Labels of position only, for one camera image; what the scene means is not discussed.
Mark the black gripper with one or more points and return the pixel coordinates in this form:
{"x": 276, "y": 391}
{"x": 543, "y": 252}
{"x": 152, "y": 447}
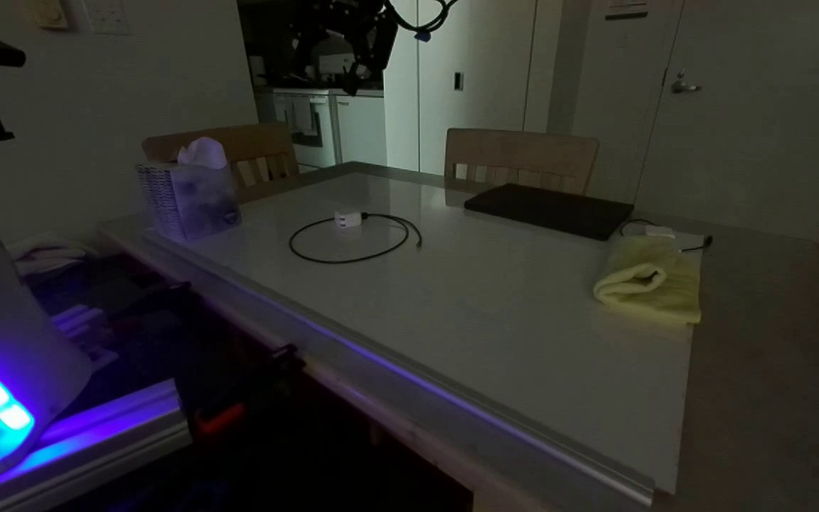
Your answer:
{"x": 370, "y": 29}

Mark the white plug adapter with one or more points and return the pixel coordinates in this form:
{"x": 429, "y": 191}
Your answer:
{"x": 348, "y": 216}

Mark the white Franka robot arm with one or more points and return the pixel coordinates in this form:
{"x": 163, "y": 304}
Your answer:
{"x": 11, "y": 303}

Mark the dark wooden chair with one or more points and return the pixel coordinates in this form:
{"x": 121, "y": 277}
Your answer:
{"x": 256, "y": 147}

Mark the light wooden slat chair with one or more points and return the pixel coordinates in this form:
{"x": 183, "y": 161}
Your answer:
{"x": 525, "y": 157}

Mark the white tissue sheet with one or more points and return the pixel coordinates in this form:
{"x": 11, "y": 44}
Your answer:
{"x": 202, "y": 152}

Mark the grey marbled tissue box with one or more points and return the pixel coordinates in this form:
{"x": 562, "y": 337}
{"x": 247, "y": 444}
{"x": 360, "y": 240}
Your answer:
{"x": 186, "y": 201}

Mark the black closed laptop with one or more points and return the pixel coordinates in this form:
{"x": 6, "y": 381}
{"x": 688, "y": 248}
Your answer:
{"x": 552, "y": 211}

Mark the small door sign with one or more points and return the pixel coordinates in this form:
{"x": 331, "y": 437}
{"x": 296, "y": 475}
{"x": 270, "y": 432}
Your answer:
{"x": 626, "y": 6}

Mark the white board mat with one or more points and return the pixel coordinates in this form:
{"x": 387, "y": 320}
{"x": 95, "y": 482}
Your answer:
{"x": 485, "y": 314}

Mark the small green box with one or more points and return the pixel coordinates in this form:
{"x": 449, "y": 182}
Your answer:
{"x": 653, "y": 286}

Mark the white room door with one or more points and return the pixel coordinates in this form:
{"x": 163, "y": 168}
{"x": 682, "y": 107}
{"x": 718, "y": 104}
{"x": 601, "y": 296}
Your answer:
{"x": 759, "y": 124}

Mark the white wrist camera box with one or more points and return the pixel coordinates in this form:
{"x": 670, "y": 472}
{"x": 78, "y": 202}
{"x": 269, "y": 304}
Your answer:
{"x": 337, "y": 64}

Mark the small black wall outlet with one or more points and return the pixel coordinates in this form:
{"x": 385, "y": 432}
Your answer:
{"x": 459, "y": 80}

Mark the yellowish wall plate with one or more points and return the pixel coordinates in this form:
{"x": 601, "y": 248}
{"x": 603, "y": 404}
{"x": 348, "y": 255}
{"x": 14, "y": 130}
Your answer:
{"x": 48, "y": 13}

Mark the aluminium frame rail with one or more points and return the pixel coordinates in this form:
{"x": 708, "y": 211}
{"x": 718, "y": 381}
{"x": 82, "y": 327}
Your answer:
{"x": 98, "y": 437}

